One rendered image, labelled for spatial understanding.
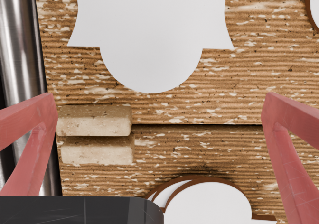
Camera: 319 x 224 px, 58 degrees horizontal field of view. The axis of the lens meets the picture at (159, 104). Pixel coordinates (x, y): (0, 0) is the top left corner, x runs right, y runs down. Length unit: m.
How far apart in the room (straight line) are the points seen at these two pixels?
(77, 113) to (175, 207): 0.12
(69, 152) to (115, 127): 0.04
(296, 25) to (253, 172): 0.14
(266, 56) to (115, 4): 0.12
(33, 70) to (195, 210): 0.19
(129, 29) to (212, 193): 0.15
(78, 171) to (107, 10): 0.15
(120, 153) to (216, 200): 0.10
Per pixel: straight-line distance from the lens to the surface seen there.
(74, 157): 0.24
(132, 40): 0.22
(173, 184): 0.27
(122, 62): 0.23
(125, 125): 0.22
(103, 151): 0.24
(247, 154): 0.28
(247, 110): 0.26
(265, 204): 0.32
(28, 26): 0.27
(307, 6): 0.25
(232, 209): 0.28
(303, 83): 0.27
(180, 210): 0.27
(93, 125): 0.23
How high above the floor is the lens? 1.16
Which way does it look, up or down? 69 degrees down
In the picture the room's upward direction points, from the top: 176 degrees clockwise
